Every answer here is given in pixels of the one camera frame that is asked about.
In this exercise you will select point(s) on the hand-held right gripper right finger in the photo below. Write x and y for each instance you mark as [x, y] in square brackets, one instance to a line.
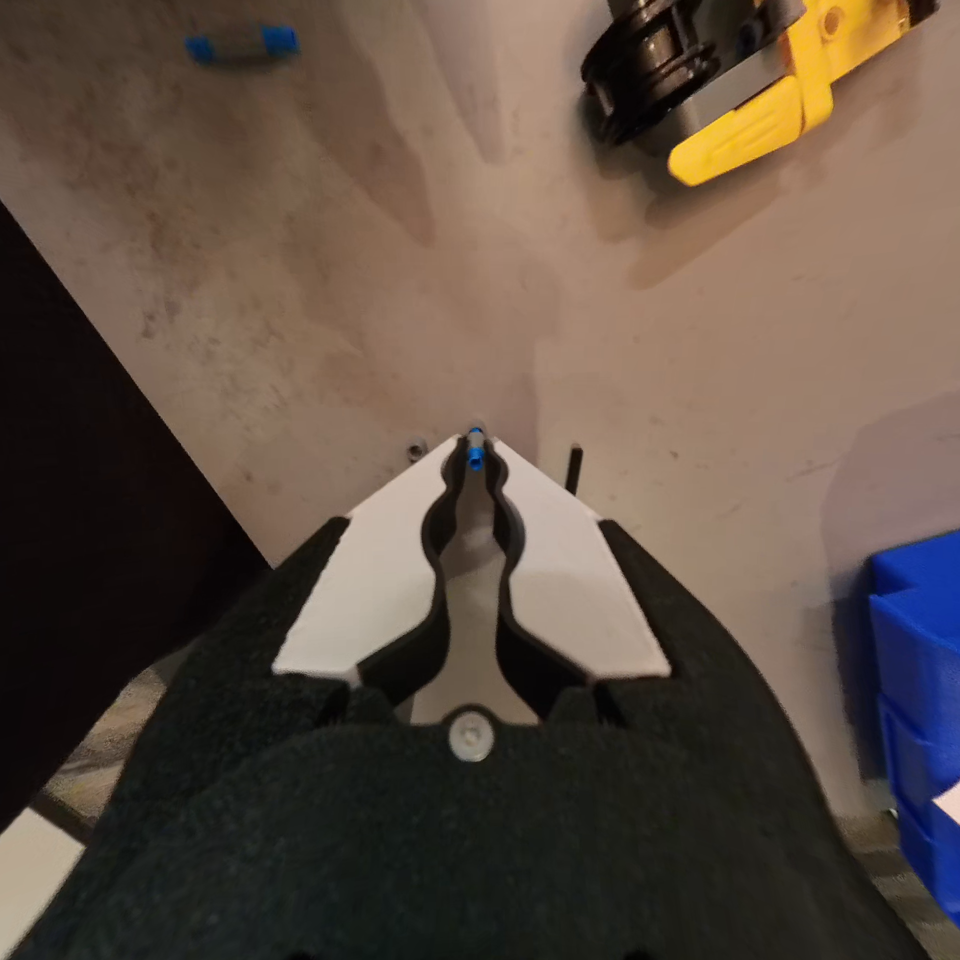
[585, 592]

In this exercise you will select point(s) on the small yellow toy vehicle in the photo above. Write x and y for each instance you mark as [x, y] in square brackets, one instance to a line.
[750, 97]

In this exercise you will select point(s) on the person's black clothed body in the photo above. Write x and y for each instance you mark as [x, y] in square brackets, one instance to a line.
[90, 525]

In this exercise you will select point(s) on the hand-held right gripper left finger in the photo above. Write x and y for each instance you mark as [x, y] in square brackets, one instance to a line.
[360, 592]

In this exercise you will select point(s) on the white flat panel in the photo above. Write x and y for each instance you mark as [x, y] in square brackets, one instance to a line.
[30, 885]

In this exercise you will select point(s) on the blue storage bin with tag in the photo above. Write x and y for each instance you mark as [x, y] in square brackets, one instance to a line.
[922, 675]

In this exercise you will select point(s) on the printed paper sheet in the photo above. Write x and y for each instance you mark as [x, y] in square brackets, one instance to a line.
[951, 806]

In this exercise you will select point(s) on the black toy axle rod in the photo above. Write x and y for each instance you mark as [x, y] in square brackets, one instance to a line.
[576, 469]

